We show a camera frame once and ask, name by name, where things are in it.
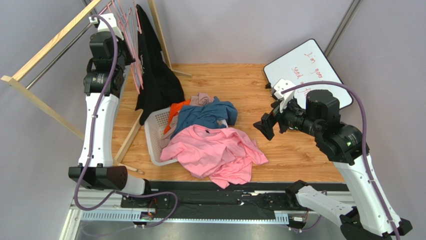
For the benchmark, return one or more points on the wooden clothes rack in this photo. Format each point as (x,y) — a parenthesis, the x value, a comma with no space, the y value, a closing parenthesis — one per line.
(25,91)

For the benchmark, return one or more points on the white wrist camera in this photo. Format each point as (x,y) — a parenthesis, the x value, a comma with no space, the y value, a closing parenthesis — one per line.
(280,91)
(101,26)

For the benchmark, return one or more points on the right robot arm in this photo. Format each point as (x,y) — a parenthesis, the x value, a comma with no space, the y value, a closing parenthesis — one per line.
(371,217)

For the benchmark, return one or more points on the black hanging t-shirt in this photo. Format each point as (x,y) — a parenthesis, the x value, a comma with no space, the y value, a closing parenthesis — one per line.
(160,87)

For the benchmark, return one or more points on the pink t-shirt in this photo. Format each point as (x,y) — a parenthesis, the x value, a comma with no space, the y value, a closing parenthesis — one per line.
(224,155)

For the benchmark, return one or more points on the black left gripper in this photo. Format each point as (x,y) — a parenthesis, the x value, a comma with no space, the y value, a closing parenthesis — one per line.
(129,59)

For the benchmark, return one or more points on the teal blue t-shirt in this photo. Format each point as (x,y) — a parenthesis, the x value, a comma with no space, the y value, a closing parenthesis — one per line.
(208,115)

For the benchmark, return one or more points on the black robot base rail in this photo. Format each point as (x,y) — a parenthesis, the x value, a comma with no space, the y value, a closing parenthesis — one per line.
(206,200)

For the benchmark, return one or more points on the white board with red writing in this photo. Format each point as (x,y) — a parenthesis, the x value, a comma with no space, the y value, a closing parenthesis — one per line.
(304,64)

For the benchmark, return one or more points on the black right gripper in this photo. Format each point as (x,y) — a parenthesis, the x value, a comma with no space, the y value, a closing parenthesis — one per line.
(276,118)

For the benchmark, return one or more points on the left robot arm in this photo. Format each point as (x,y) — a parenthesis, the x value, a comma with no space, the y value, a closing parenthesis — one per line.
(103,87)

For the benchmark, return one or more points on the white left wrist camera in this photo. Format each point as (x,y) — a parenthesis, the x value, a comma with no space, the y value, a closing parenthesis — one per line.
(101,26)

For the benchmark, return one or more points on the orange garment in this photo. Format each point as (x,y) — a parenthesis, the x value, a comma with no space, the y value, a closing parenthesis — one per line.
(174,111)

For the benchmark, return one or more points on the white plastic laundry basket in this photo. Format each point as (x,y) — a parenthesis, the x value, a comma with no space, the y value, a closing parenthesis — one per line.
(154,129)

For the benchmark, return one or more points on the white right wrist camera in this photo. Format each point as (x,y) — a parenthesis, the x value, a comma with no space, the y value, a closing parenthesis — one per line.
(280,91)

